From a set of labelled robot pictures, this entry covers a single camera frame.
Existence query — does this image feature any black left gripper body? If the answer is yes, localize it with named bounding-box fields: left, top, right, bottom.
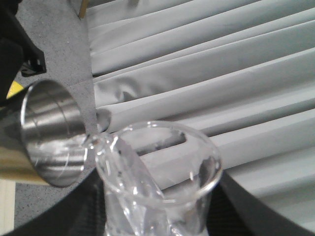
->
left=0, top=0, right=47, bottom=103

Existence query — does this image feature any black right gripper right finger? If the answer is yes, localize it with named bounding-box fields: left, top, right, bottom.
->
left=206, top=171, right=314, bottom=236

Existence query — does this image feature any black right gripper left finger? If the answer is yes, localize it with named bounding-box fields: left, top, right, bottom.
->
left=6, top=170, right=106, bottom=236

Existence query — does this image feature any clear glass beaker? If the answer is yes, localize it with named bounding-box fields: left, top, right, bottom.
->
left=84, top=121, right=222, bottom=236

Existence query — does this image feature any steel double jigger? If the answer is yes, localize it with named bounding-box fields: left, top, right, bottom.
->
left=21, top=80, right=87, bottom=187

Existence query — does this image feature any yellow lemon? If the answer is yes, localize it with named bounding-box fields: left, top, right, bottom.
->
left=6, top=81, right=24, bottom=99

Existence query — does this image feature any wooden cutting board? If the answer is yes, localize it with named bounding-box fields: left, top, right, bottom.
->
left=0, top=147, right=48, bottom=185

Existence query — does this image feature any grey curtain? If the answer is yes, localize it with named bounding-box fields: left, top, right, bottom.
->
left=87, top=0, right=315, bottom=219

